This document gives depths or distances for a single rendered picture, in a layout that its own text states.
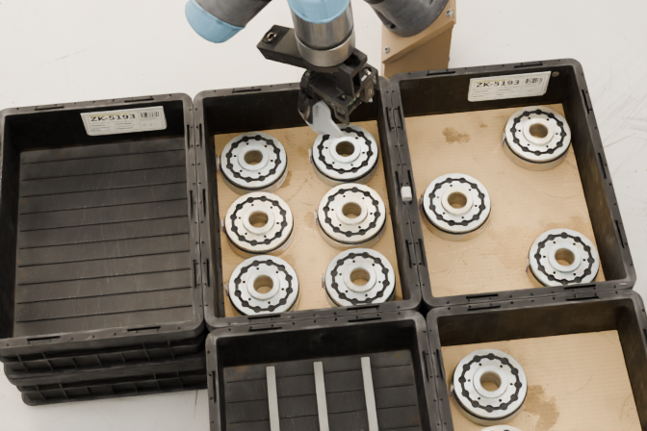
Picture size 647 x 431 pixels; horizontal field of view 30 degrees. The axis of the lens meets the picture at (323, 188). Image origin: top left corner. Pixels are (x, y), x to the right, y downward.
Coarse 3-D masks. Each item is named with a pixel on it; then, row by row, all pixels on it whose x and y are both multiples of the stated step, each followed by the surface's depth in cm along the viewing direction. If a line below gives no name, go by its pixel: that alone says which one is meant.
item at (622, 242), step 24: (408, 72) 186; (432, 72) 186; (456, 72) 185; (480, 72) 185; (504, 72) 186; (576, 72) 185; (600, 144) 178; (408, 168) 177; (600, 168) 176; (624, 240) 170; (624, 264) 168; (552, 288) 166; (600, 288) 166; (624, 288) 166
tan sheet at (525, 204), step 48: (432, 144) 191; (480, 144) 190; (528, 192) 186; (576, 192) 186; (432, 240) 182; (480, 240) 182; (528, 240) 181; (432, 288) 178; (480, 288) 177; (528, 288) 177
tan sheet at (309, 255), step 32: (288, 128) 193; (288, 160) 190; (224, 192) 187; (288, 192) 186; (320, 192) 186; (384, 192) 186; (256, 224) 184; (224, 256) 181; (288, 256) 181; (320, 256) 181; (384, 256) 180; (320, 288) 178
